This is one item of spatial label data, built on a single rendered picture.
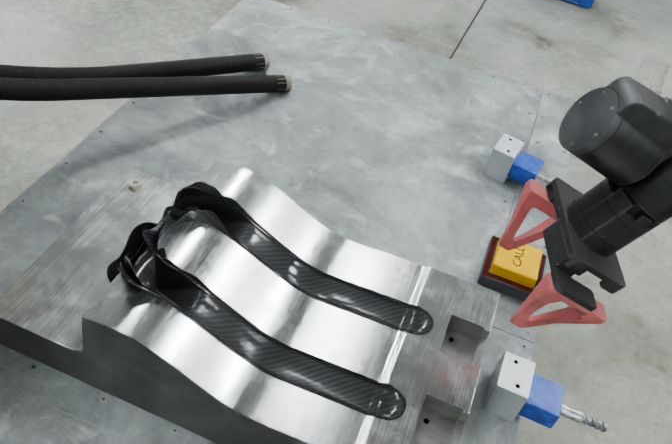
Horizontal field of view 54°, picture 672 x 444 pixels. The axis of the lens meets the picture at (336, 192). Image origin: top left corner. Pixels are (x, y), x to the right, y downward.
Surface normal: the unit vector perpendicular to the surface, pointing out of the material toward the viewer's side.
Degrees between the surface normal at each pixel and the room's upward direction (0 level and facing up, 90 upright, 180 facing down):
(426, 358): 0
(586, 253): 27
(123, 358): 90
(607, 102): 63
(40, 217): 0
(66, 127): 0
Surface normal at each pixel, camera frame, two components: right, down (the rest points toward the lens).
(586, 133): -0.82, -0.46
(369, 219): 0.14, -0.72
